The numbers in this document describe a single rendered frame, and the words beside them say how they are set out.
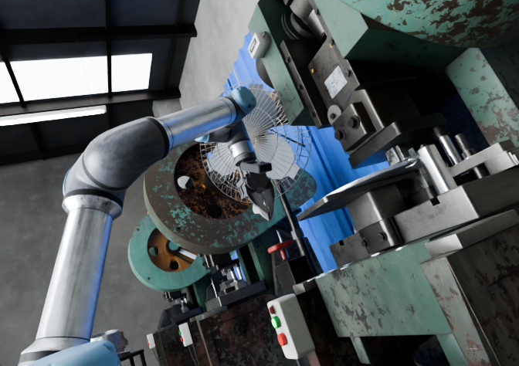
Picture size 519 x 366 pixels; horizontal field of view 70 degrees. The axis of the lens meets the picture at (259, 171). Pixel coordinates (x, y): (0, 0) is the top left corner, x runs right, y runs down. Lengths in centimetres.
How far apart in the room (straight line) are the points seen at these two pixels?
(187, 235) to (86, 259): 132
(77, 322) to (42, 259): 676
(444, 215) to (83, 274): 65
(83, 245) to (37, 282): 666
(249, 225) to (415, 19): 165
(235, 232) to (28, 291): 567
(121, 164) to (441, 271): 57
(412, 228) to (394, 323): 18
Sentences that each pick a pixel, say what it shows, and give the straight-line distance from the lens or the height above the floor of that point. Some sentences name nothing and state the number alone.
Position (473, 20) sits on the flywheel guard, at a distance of 72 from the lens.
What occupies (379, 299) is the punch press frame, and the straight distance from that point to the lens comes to 78.
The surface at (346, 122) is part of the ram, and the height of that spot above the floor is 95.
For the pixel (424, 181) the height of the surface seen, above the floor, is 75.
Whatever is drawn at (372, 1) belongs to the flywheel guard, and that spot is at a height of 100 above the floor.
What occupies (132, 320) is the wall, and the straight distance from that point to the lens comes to 725.
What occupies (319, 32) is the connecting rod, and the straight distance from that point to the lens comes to 108.
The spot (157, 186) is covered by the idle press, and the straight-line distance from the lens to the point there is 212.
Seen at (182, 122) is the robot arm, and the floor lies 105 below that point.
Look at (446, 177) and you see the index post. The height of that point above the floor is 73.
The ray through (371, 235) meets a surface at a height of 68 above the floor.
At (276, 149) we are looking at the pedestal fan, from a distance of 167.
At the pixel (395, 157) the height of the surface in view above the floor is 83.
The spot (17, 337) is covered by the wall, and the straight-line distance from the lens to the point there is 739.
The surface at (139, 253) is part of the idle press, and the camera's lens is 375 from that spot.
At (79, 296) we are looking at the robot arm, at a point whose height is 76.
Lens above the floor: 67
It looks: 17 degrees up
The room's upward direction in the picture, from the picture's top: 21 degrees counter-clockwise
